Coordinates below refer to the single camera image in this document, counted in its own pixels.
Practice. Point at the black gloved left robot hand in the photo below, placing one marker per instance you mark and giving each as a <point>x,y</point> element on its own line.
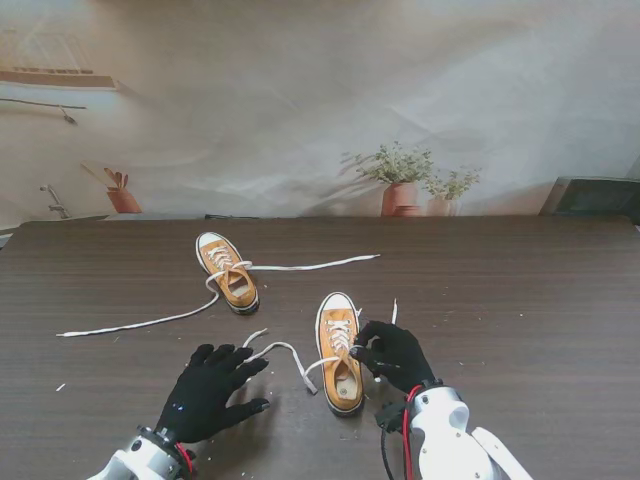
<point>200,395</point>

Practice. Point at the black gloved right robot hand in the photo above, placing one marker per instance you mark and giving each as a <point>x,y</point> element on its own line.
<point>400,355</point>

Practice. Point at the white shoelace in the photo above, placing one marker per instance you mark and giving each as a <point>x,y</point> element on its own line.
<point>285,345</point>
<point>150,324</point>

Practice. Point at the printed kitchen backdrop cloth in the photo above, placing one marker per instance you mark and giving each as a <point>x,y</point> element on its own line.
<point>300,100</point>

